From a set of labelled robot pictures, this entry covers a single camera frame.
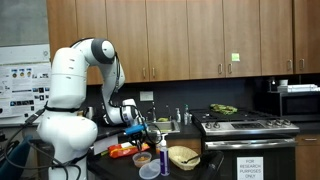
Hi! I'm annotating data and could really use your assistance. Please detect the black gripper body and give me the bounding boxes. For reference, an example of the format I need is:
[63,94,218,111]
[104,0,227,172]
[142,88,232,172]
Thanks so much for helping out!
[130,132,146,145]

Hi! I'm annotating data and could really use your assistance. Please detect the clear container of baked beans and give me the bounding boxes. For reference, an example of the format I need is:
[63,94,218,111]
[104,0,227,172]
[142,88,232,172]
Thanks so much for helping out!
[132,151,153,168]

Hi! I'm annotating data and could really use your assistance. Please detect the black plastic spoon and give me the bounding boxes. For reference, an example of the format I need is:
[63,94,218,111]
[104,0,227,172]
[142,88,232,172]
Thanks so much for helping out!
[180,153,203,165]

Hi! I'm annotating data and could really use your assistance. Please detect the flat white box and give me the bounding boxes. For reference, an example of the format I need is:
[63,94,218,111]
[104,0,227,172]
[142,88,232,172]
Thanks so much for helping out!
[277,83,319,93]

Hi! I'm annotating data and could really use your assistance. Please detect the orange snack package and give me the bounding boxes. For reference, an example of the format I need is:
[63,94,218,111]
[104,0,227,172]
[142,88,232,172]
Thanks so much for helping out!
[107,141,151,159]

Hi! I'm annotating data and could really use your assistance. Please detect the clear round plastic lid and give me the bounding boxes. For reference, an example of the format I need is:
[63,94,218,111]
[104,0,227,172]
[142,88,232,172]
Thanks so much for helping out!
[148,158,162,169]

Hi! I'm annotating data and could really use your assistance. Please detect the purple pump bottle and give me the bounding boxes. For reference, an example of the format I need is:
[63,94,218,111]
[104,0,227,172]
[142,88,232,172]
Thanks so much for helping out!
[159,133,171,177]

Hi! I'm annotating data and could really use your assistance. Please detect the clear empty plastic bowl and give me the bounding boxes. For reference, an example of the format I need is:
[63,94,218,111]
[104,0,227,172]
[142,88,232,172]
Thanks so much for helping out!
[138,162,161,180]

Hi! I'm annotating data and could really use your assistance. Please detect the chrome sink faucet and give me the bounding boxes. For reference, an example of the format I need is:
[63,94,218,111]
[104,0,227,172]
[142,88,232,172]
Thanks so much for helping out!
[150,101,158,123]

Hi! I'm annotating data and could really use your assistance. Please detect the white laminated paper sheet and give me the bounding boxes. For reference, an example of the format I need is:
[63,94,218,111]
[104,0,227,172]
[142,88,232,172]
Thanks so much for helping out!
[93,134,120,156]

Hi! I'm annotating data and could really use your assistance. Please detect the stainless steel sink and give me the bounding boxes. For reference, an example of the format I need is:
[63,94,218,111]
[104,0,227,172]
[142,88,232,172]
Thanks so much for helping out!
[146,119,182,134]

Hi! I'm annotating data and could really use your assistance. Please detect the black utility cart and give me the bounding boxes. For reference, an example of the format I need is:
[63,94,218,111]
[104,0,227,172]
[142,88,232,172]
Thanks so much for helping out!
[87,128,225,180]

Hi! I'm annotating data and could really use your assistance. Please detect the cream woven oval basket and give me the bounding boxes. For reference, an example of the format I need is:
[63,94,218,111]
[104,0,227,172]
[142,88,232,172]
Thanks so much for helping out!
[167,145,201,172]

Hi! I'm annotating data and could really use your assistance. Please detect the clear water bottle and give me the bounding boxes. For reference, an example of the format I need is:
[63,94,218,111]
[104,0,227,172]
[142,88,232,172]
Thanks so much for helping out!
[183,104,190,126]

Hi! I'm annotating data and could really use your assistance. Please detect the stainless steel stove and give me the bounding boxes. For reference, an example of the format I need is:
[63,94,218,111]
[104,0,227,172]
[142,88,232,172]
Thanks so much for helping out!
[189,108,301,180]

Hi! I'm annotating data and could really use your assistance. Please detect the white research purposes sign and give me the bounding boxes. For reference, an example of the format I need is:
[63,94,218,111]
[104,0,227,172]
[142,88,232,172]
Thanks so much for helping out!
[236,156,265,180]

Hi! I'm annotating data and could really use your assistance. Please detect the blue chair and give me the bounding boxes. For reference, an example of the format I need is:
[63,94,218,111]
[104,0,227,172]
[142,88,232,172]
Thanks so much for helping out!
[0,134,34,180]

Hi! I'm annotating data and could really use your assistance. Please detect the black microwave oven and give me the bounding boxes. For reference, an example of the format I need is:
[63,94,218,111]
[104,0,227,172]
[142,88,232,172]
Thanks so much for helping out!
[279,90,320,118]

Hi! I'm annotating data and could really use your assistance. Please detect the white wall notice paper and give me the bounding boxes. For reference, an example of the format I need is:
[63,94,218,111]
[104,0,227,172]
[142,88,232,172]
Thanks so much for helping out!
[139,90,154,102]

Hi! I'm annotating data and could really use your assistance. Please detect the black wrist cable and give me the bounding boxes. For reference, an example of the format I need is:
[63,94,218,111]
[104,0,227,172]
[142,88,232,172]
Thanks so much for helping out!
[99,51,164,148]

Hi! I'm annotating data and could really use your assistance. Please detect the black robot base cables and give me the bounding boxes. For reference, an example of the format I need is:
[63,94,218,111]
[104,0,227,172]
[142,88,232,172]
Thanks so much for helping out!
[0,106,83,180]

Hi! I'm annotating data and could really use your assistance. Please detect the wooden wall cabinets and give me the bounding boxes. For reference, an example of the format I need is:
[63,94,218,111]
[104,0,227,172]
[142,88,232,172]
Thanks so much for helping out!
[46,0,320,84]

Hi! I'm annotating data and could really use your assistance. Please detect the white wall poster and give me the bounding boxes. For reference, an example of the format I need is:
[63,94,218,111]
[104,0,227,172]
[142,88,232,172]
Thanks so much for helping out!
[0,62,52,119]

